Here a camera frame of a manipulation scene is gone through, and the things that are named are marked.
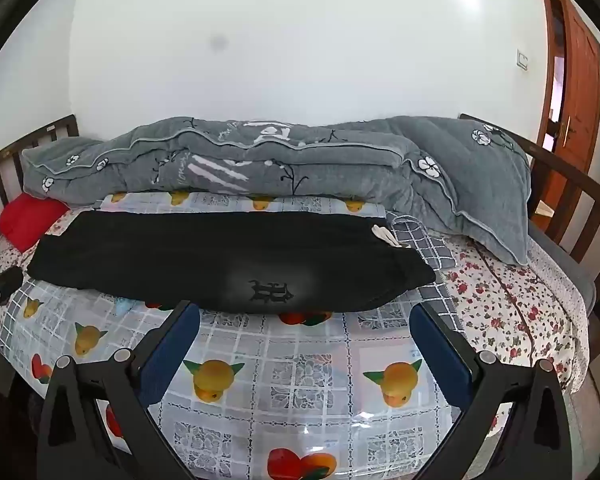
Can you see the grey mattress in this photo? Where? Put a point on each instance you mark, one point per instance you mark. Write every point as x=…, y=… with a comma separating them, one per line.
x=586, y=285

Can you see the red pillow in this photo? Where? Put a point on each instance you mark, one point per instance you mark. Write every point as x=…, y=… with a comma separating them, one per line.
x=27, y=222

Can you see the fruit print plastic sheet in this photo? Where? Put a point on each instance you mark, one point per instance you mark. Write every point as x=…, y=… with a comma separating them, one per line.
x=300, y=360

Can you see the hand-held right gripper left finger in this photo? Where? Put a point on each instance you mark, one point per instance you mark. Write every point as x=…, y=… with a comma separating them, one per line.
x=170, y=350

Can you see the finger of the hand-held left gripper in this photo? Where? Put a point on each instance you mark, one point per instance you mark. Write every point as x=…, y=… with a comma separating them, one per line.
x=2, y=285

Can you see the wooden door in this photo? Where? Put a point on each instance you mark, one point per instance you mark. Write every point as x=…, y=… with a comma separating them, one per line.
x=580, y=90

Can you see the grey floral pillow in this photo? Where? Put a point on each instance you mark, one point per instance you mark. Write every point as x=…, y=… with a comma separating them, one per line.
x=480, y=185

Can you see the grey checked cloth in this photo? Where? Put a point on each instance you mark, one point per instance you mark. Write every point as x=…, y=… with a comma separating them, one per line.
x=430, y=250

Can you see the grey floral quilt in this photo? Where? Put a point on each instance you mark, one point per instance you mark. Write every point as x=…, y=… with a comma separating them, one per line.
x=230, y=160

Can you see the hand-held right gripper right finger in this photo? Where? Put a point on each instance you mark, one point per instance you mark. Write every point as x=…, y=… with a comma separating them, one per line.
x=440, y=355

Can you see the black pants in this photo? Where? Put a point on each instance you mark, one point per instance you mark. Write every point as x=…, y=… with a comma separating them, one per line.
x=205, y=260

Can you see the white light switch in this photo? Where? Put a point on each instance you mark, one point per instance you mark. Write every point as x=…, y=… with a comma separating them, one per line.
x=521, y=59

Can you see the floral bedsheet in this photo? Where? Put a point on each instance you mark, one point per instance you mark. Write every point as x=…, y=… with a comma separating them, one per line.
x=505, y=300

